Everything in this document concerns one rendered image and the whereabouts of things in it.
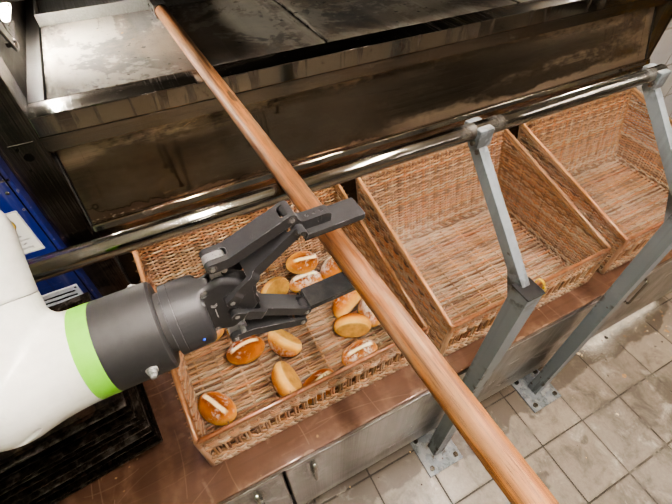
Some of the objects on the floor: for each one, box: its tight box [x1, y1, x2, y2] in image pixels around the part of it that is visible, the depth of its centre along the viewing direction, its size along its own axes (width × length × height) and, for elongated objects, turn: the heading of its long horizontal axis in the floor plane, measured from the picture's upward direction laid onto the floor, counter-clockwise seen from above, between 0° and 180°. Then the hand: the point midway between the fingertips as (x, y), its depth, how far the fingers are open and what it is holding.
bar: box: [27, 63, 672, 478], centre depth 104 cm, size 31×127×118 cm, turn 117°
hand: (344, 251), depth 48 cm, fingers open, 11 cm apart
